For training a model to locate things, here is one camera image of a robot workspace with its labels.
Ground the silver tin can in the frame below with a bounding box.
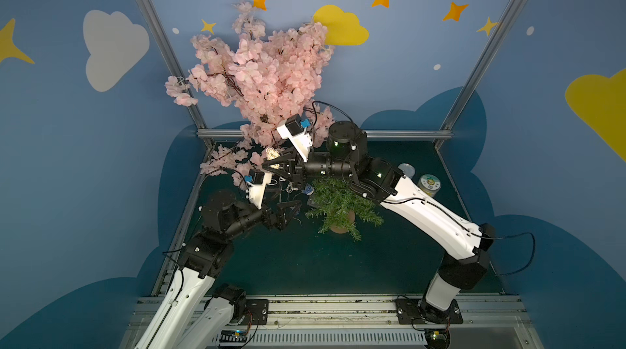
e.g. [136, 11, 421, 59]
[398, 163, 416, 178]

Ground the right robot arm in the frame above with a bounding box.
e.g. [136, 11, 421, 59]
[262, 114, 499, 324]

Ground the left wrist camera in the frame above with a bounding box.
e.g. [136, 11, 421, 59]
[244, 170, 272, 209]

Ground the aluminium post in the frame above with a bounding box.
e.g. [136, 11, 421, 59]
[115, 0, 209, 131]
[437, 0, 528, 140]

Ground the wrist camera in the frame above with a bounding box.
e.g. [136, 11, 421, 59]
[276, 114, 313, 163]
[244, 170, 272, 209]

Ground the small green christmas tree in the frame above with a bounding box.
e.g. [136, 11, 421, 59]
[305, 179, 384, 241]

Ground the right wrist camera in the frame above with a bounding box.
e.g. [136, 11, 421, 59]
[276, 114, 313, 163]

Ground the aluminium front rail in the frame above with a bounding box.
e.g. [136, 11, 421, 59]
[121, 294, 543, 348]

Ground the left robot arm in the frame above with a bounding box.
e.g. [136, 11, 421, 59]
[135, 189, 302, 348]

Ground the aluminium rail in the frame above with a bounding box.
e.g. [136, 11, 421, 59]
[197, 128, 453, 141]
[121, 294, 543, 348]

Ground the left aluminium post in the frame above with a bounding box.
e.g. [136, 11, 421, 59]
[115, 0, 209, 131]

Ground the right aluminium post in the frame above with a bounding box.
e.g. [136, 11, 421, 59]
[437, 0, 528, 140]

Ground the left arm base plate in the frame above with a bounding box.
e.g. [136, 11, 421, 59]
[230, 298, 269, 326]

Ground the pink cherry blossom tree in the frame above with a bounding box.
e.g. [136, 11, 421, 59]
[165, 1, 334, 188]

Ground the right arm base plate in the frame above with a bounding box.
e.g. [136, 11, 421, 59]
[395, 295, 464, 326]

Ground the aluminium back rail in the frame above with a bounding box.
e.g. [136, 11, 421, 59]
[197, 128, 453, 141]

